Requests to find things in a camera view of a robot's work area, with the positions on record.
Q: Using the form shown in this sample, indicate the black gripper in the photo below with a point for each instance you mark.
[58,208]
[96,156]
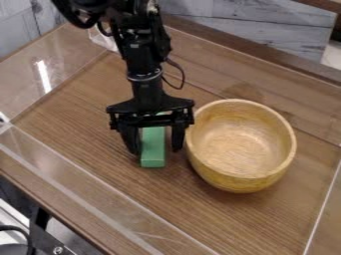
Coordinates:
[151,108]

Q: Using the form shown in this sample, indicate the green rectangular block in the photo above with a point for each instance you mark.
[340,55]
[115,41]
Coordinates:
[154,147]

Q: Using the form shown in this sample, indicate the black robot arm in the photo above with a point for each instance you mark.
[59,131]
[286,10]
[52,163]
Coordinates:
[133,22]

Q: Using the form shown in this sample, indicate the brown wooden bowl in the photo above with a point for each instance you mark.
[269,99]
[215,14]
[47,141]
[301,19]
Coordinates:
[241,145]

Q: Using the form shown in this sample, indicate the clear acrylic corner bracket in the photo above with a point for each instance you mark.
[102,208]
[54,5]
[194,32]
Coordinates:
[102,40]

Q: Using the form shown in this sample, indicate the black table leg bracket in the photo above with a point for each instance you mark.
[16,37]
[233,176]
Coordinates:
[44,243]

